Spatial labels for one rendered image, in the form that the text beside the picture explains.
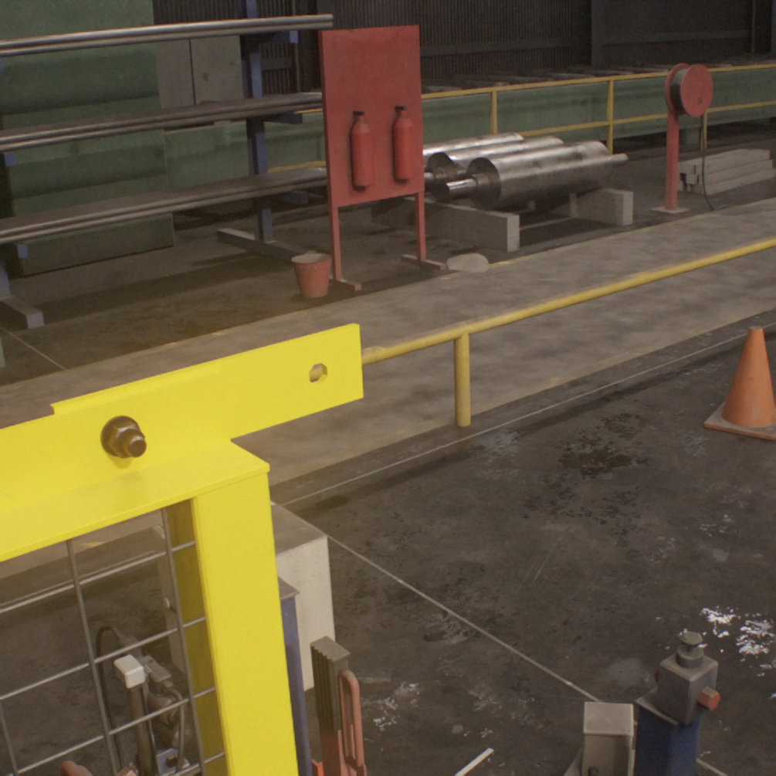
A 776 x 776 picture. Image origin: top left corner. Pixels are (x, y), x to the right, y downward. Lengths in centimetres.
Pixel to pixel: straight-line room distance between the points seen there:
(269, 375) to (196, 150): 999
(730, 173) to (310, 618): 1032
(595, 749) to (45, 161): 753
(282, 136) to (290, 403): 1047
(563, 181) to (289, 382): 898
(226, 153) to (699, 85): 468
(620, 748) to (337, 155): 585
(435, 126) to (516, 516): 837
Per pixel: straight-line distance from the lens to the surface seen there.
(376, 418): 548
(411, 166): 819
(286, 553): 226
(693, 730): 255
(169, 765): 169
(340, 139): 795
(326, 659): 196
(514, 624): 374
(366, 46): 807
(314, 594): 236
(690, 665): 240
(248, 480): 60
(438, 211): 956
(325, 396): 68
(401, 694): 342
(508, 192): 913
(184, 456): 63
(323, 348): 67
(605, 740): 284
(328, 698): 201
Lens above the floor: 205
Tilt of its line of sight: 20 degrees down
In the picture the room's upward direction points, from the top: 3 degrees counter-clockwise
